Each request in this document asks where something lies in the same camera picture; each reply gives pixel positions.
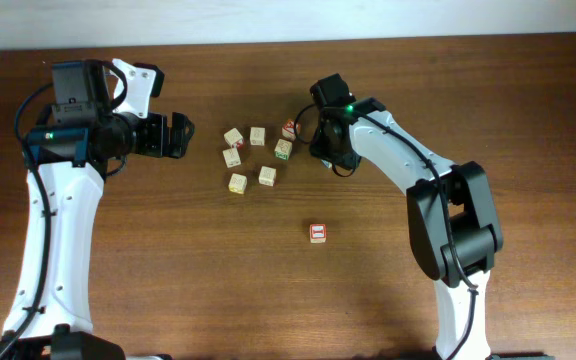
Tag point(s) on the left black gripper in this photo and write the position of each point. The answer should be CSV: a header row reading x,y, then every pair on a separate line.
x,y
160,145

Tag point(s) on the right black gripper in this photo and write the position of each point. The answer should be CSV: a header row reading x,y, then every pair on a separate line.
x,y
317,149

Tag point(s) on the wooden letter X block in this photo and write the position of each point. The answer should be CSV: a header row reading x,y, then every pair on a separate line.
x,y
231,157

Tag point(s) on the wooden number 3 block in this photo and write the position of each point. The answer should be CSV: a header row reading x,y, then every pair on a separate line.
x,y
267,176

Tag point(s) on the yellow number 2 block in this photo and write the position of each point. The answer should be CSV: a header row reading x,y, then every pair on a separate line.
x,y
237,183

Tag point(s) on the red letter I block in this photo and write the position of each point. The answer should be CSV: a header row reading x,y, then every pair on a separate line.
x,y
317,233

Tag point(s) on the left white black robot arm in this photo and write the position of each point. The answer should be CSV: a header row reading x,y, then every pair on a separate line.
x,y
100,113

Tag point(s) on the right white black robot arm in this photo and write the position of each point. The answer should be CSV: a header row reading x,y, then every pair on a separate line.
x,y
454,229

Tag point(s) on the red letter A block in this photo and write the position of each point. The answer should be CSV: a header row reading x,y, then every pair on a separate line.
x,y
290,130

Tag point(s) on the green trimmed wooden block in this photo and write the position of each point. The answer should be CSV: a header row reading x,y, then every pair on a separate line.
x,y
283,149

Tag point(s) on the wooden block red side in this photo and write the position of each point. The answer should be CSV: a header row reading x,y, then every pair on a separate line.
x,y
234,138

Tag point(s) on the plain wooden block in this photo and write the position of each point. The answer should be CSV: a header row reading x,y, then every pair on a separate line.
x,y
257,136

